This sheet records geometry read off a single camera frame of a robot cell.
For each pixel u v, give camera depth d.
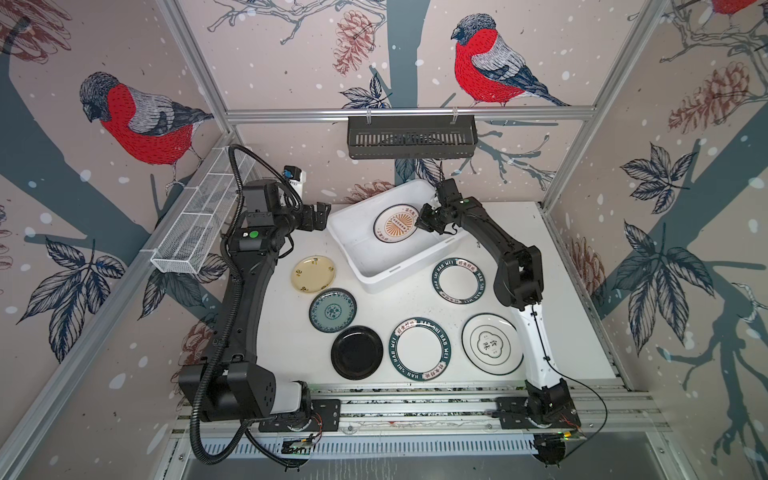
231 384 0.39
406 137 1.06
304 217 0.67
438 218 0.88
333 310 0.93
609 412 0.76
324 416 0.73
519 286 0.63
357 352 0.83
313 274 1.01
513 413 0.74
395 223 1.07
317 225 0.69
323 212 0.68
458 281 0.99
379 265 1.03
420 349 0.84
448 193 0.83
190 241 0.72
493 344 0.85
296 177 0.64
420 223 0.93
